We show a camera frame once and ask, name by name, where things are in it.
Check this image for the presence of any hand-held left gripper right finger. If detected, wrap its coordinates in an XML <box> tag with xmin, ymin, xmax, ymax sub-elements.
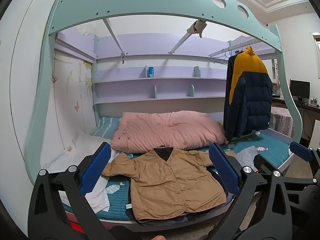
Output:
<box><xmin>209</xmin><ymin>144</ymin><xmax>297</xmax><ymax>240</ymax></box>

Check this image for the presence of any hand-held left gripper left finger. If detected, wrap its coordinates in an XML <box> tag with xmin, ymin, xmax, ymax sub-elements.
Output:
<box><xmin>27</xmin><ymin>142</ymin><xmax>118</xmax><ymax>240</ymax></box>

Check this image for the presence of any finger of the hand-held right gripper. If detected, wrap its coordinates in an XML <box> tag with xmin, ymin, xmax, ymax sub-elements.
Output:
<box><xmin>289</xmin><ymin>141</ymin><xmax>320</xmax><ymax>174</ymax></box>
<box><xmin>253</xmin><ymin>154</ymin><xmax>275</xmax><ymax>175</ymax></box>

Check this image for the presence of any tan button jacket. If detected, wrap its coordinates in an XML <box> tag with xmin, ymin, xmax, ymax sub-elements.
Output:
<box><xmin>102</xmin><ymin>147</ymin><xmax>227</xmax><ymax>222</ymax></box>

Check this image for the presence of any light blue cloth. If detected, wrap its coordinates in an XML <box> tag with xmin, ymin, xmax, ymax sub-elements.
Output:
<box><xmin>235</xmin><ymin>145</ymin><xmax>258</xmax><ymax>166</ymax></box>

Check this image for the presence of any white pillow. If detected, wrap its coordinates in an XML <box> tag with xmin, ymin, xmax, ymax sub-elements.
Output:
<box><xmin>45</xmin><ymin>130</ymin><xmax>113</xmax><ymax>170</ymax></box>

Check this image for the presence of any white cloth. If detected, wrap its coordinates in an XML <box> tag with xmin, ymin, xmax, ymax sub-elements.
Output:
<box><xmin>85</xmin><ymin>150</ymin><xmax>122</xmax><ymax>212</ymax></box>

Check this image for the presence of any pink patterned cover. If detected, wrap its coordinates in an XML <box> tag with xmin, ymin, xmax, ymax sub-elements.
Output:
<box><xmin>270</xmin><ymin>107</ymin><xmax>294</xmax><ymax>138</ymax></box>

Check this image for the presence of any dark wooden desk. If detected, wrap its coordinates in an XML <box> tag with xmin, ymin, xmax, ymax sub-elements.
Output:
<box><xmin>271</xmin><ymin>96</ymin><xmax>320</xmax><ymax>140</ymax></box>

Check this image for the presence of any yellow and navy puffer jacket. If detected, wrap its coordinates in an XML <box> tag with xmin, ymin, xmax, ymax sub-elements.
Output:
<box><xmin>223</xmin><ymin>46</ymin><xmax>273</xmax><ymax>142</ymax></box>

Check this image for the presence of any black computer monitor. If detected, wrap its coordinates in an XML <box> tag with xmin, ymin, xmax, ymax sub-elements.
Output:
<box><xmin>289</xmin><ymin>79</ymin><xmax>310</xmax><ymax>101</ymax></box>

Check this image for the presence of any pink quilt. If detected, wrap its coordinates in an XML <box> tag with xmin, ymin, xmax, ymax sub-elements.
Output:
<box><xmin>111</xmin><ymin>112</ymin><xmax>227</xmax><ymax>153</ymax></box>

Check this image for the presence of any purple shelf unit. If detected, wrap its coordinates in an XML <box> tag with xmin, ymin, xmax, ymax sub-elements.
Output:
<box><xmin>94</xmin><ymin>34</ymin><xmax>234</xmax><ymax>104</ymax></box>

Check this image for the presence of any window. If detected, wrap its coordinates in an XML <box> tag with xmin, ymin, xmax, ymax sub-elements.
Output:
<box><xmin>310</xmin><ymin>32</ymin><xmax>320</xmax><ymax>78</ymax></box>

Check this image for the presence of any wire clothes hanger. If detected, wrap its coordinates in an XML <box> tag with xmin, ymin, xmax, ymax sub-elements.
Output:
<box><xmin>210</xmin><ymin>51</ymin><xmax>232</xmax><ymax>67</ymax></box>

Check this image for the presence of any grey cloth on rail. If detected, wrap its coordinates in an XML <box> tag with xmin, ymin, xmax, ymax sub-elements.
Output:
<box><xmin>186</xmin><ymin>19</ymin><xmax>208</xmax><ymax>38</ymax></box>

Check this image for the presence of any teal bunk bed frame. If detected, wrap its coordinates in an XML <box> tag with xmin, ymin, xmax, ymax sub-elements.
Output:
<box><xmin>25</xmin><ymin>0</ymin><xmax>304</xmax><ymax>185</ymax></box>

